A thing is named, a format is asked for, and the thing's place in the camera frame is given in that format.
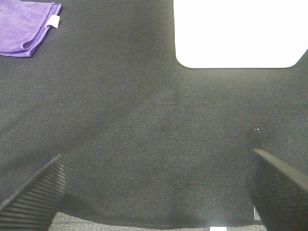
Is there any dark grey fabric mat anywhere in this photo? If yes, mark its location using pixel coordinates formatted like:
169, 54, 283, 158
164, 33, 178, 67
0, 0, 308, 229

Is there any white towel label tag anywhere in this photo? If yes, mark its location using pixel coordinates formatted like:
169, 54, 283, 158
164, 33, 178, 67
45, 14, 60, 28

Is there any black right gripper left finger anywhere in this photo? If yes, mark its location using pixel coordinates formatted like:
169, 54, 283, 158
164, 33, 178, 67
0, 155, 67, 231

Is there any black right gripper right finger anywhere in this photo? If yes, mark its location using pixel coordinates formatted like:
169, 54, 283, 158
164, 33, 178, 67
246, 129, 308, 231

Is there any purple towel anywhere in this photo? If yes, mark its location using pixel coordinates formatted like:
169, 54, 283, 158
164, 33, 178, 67
0, 0, 62, 57

